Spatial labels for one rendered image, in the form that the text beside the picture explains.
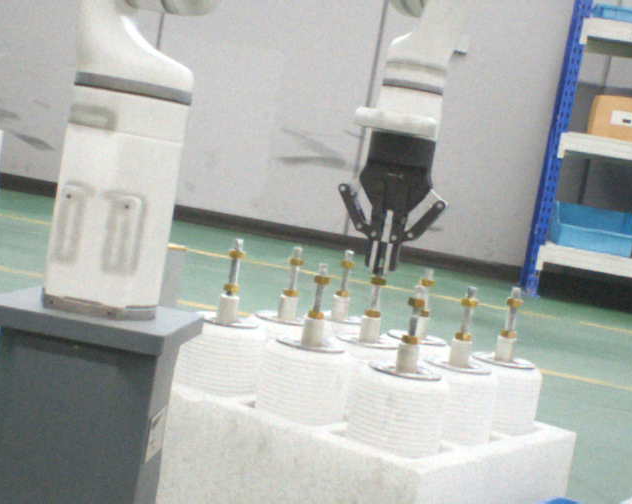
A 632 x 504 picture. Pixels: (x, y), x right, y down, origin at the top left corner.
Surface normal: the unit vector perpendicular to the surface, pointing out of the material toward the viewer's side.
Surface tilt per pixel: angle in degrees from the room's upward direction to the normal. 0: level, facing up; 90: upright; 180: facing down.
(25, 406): 90
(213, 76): 90
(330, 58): 90
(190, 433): 90
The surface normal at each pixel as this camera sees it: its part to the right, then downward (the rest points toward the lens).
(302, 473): -0.55, -0.03
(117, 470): 0.60, 0.17
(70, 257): -0.12, 0.06
